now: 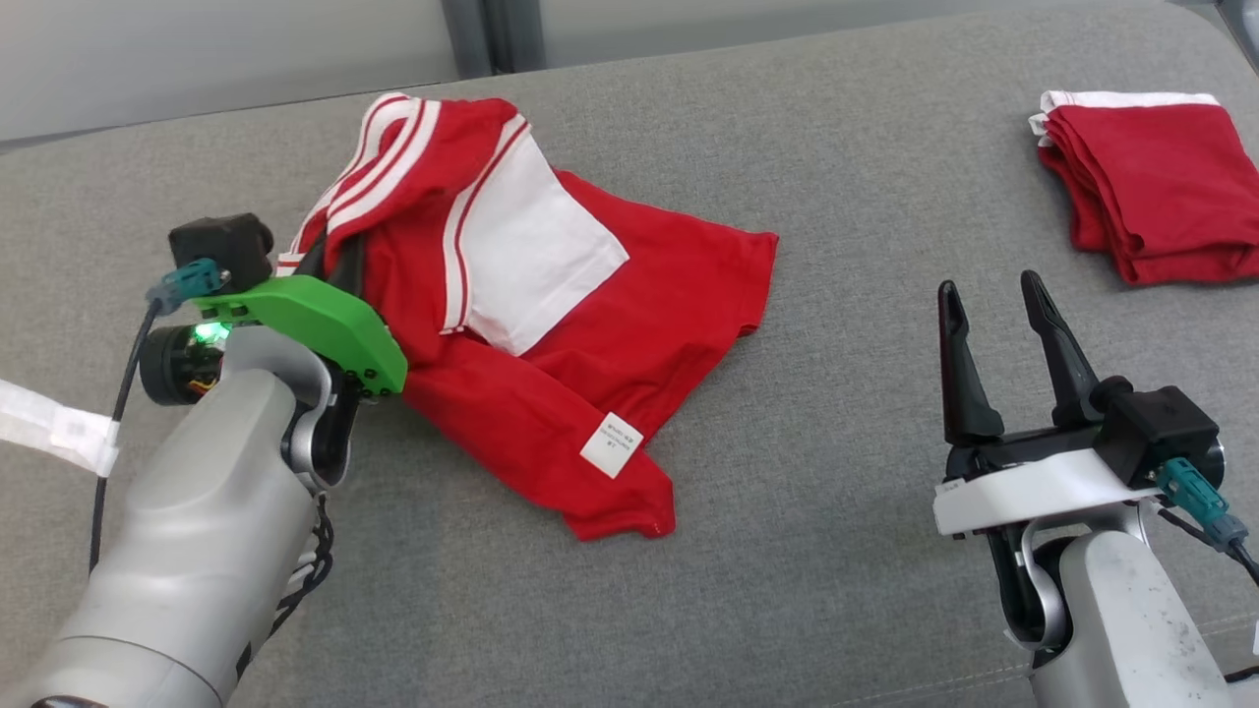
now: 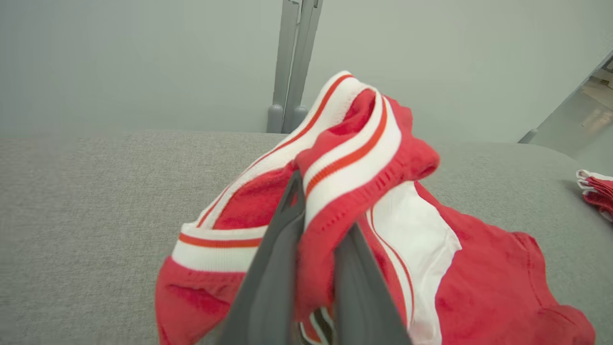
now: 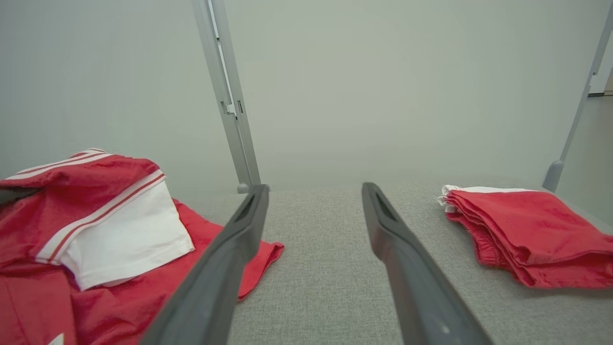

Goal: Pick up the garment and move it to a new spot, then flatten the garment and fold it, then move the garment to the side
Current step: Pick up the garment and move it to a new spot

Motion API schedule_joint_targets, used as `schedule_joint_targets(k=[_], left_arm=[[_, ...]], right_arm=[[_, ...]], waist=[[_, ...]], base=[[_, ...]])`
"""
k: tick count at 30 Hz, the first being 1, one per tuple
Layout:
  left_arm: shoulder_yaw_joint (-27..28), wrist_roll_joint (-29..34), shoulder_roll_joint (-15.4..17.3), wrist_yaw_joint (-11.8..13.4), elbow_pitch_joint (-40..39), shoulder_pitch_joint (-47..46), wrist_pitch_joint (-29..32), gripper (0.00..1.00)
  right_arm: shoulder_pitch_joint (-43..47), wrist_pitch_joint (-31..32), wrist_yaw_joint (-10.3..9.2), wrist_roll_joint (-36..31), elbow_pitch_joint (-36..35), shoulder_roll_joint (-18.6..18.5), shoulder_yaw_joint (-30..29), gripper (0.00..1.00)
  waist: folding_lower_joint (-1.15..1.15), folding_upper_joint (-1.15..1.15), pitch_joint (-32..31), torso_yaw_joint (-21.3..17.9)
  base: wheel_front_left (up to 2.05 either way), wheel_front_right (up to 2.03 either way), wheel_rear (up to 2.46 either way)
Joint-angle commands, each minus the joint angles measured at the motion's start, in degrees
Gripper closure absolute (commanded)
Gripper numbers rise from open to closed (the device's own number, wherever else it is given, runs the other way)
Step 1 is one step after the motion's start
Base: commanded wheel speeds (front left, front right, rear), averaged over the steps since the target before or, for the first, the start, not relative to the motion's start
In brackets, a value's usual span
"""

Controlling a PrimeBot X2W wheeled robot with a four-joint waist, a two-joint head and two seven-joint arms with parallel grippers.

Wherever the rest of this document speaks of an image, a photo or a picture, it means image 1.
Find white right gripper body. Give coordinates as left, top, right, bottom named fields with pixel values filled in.
left=932, top=423, right=1163, bottom=538

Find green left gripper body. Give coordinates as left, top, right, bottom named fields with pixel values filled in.
left=194, top=275, right=409, bottom=400

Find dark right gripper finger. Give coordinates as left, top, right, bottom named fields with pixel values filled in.
left=937, top=280, right=1007, bottom=446
left=1020, top=270, right=1104, bottom=427

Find red shorts with white stripe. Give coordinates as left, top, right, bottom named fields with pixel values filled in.
left=1028, top=90, right=1259, bottom=287

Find red and white t-shirt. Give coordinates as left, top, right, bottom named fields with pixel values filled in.
left=275, top=91, right=781, bottom=543

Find teal left camera connector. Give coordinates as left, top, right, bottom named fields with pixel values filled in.
left=147, top=258, right=230, bottom=317

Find teal camera connector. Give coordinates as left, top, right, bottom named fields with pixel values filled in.
left=147, top=258, right=230, bottom=317
left=1156, top=457, right=1251, bottom=553

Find teal right camera connector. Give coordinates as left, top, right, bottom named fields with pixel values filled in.
left=1156, top=457, right=1251, bottom=553

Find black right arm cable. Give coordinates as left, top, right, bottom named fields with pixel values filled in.
left=1161, top=501, right=1259, bottom=591

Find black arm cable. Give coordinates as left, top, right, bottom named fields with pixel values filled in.
left=1161, top=501, right=1259, bottom=591
left=89, top=300, right=164, bottom=577

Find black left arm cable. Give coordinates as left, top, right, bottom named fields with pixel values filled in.
left=89, top=300, right=164, bottom=577

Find white tape on left cable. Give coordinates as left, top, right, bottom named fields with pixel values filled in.
left=0, top=379, right=122, bottom=479

